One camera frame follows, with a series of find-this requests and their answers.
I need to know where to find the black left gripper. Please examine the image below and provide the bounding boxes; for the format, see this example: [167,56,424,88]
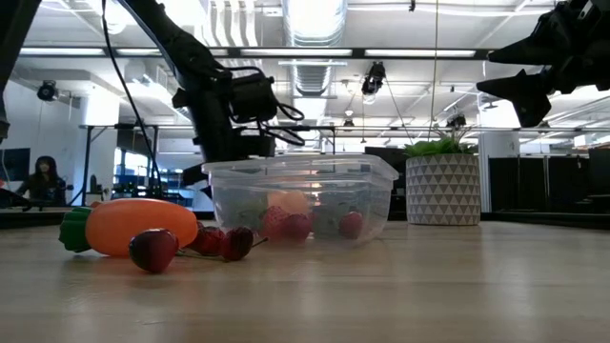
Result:
[182,90,276,199]

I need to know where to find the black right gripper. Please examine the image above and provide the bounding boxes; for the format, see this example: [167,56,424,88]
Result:
[476,0,610,129]

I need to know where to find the red toy cherry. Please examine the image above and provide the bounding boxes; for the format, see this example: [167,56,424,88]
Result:
[187,225,226,256]
[283,212,314,242]
[128,227,180,274]
[337,211,364,240]
[219,226,269,262]

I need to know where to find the orange toy carrot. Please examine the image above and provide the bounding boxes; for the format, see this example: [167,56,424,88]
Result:
[58,197,200,258]

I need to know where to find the pink toy peach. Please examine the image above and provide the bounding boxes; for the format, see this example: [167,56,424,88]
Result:
[266,190,311,215]

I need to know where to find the clear plastic tupperware container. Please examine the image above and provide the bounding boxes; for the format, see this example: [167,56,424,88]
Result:
[201,152,400,247]

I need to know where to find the black cabinet row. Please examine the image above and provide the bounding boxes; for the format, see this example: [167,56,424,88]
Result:
[488,145,610,214]

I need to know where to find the succulent in white patterned pot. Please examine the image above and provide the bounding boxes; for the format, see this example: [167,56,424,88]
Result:
[402,126,482,227]

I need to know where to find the person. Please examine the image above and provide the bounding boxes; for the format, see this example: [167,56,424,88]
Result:
[15,154,69,210]

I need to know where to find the long linear ceiling light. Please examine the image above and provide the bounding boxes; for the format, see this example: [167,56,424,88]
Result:
[18,46,478,59]

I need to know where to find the thin black cable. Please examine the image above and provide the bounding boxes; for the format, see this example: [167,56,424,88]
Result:
[101,0,161,196]

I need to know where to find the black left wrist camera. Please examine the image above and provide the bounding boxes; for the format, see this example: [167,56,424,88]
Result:
[230,71,280,124]

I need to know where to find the silver ventilation duct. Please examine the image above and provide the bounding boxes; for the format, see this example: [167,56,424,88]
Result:
[280,0,349,99]

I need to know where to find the dark wall monitor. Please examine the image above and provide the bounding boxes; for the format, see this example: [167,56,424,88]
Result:
[0,148,31,183]

